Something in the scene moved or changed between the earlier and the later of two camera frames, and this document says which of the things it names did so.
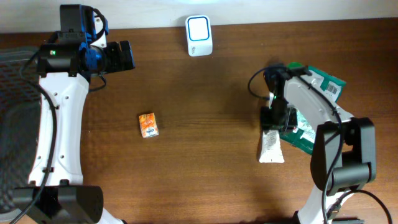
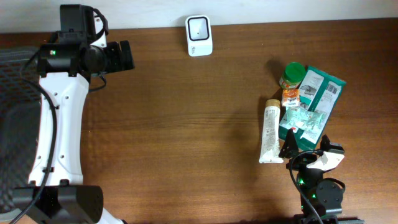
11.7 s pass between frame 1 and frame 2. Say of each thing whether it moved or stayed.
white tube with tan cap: stayed
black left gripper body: stayed
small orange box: moved
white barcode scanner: stayed
